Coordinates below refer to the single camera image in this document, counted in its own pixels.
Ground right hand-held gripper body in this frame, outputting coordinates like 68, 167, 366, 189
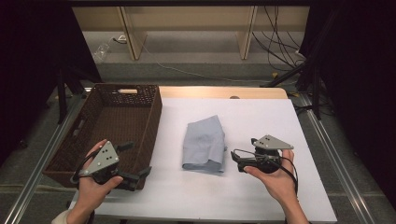
247, 134, 294, 175

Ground person's right hand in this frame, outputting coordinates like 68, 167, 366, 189
243, 148, 297, 207

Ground beige wooden furniture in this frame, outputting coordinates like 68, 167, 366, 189
72, 6, 311, 62

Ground brown woven basket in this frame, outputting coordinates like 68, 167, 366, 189
42, 82, 163, 191

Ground black curtain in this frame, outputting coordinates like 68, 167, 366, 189
300, 0, 396, 210
0, 0, 104, 167

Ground aluminium rail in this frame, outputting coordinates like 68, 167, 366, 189
2, 92, 87, 224
298, 92, 378, 224

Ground white table mat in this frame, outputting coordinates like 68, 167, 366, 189
68, 97, 338, 224

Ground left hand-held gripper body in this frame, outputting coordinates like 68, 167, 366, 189
78, 140, 126, 185

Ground black metal stand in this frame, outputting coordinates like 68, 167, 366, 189
55, 66, 94, 125
260, 46, 323, 121

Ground person's left hand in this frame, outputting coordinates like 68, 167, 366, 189
73, 138, 124, 213

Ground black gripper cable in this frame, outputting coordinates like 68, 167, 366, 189
70, 151, 95, 185
233, 148, 299, 195

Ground light blue cloth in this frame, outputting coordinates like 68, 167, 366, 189
181, 115, 228, 174

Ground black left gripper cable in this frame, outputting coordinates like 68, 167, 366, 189
70, 151, 95, 185

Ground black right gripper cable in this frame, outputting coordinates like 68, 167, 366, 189
233, 148, 299, 195

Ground clear plastic bag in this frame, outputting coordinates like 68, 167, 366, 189
92, 42, 111, 63

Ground bundle of black cables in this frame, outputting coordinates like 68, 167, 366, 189
251, 6, 308, 72

